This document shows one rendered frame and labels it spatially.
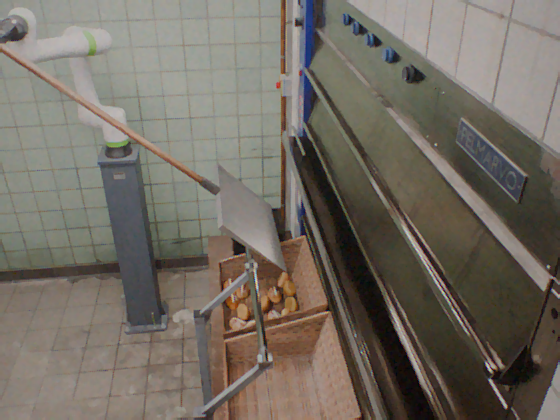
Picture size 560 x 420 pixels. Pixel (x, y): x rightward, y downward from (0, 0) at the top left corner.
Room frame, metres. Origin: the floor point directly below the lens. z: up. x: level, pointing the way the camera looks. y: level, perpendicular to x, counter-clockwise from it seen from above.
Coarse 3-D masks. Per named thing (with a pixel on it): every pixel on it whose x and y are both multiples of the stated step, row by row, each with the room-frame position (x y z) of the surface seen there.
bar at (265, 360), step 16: (256, 272) 1.63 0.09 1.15; (256, 288) 1.51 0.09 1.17; (256, 304) 1.42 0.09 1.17; (256, 320) 1.34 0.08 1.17; (208, 368) 1.60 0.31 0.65; (256, 368) 1.17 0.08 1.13; (208, 384) 1.60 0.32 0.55; (240, 384) 1.15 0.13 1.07; (208, 400) 1.60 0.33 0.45; (224, 400) 1.15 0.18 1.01; (192, 416) 1.13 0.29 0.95; (208, 416) 1.15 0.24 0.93
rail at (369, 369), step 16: (288, 144) 2.21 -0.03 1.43; (304, 192) 1.77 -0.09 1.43; (320, 224) 1.54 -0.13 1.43; (320, 240) 1.45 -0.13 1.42; (336, 272) 1.27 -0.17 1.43; (352, 320) 1.06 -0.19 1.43; (368, 352) 0.95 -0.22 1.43; (368, 368) 0.90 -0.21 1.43; (384, 400) 0.80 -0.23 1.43; (384, 416) 0.76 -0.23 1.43
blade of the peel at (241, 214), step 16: (224, 176) 2.25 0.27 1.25; (224, 192) 2.08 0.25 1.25; (240, 192) 2.20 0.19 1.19; (224, 208) 1.93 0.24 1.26; (240, 208) 2.04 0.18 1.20; (256, 208) 2.16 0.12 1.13; (224, 224) 1.80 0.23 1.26; (240, 224) 1.89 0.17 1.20; (256, 224) 1.99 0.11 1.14; (272, 224) 2.11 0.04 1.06; (240, 240) 1.74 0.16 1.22; (256, 240) 1.85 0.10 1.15; (272, 240) 1.95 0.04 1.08; (272, 256) 1.81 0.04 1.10
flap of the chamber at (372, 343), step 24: (312, 168) 2.03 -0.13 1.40; (312, 192) 1.81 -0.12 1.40; (336, 216) 1.64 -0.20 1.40; (336, 240) 1.48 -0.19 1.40; (336, 264) 1.34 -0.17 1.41; (360, 264) 1.36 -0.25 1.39; (336, 288) 1.22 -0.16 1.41; (360, 288) 1.23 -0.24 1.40; (360, 312) 1.12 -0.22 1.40; (384, 312) 1.13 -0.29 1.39; (384, 336) 1.03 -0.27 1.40; (360, 360) 0.94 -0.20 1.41; (384, 360) 0.95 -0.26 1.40; (408, 360) 0.95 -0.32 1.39; (384, 384) 0.87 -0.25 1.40; (408, 384) 0.87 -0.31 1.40; (408, 408) 0.80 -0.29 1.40
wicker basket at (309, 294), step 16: (288, 240) 2.32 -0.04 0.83; (304, 240) 2.31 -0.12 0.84; (240, 256) 2.28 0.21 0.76; (256, 256) 2.29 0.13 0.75; (288, 256) 2.32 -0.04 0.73; (304, 256) 2.23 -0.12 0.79; (240, 272) 2.28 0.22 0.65; (272, 272) 2.31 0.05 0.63; (288, 272) 2.32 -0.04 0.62; (304, 272) 2.15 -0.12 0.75; (304, 288) 2.08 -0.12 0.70; (320, 288) 1.91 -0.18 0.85; (224, 304) 2.09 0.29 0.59; (272, 304) 2.09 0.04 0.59; (304, 304) 2.01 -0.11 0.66; (320, 304) 1.85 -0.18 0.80; (224, 320) 1.83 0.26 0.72; (272, 320) 1.76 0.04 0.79; (288, 320) 1.77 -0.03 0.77; (224, 336) 1.73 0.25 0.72
